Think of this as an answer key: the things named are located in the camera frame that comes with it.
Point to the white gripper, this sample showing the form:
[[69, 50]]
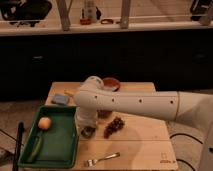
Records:
[[86, 117]]

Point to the small metal cup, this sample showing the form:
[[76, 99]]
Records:
[[88, 132]]

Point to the red bowl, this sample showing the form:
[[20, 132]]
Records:
[[111, 84]]

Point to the blue sponge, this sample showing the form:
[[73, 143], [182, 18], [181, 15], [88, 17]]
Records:
[[60, 99]]

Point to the black pole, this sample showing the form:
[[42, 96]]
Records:
[[18, 145]]

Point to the green plastic tray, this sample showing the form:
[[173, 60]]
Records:
[[60, 141]]

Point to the silver metal fork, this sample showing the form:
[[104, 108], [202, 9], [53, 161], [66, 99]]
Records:
[[92, 162]]

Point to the orange fruit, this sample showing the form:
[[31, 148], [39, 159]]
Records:
[[44, 123]]

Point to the black office chair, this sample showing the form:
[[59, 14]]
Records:
[[29, 12]]

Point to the green cucumber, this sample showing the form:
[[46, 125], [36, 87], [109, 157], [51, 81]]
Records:
[[36, 149]]

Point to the yellow banana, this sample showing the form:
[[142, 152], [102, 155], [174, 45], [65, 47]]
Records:
[[70, 93]]

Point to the bunch of dark grapes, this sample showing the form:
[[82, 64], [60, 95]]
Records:
[[114, 126]]

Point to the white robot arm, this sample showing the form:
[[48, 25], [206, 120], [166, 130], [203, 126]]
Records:
[[191, 109]]

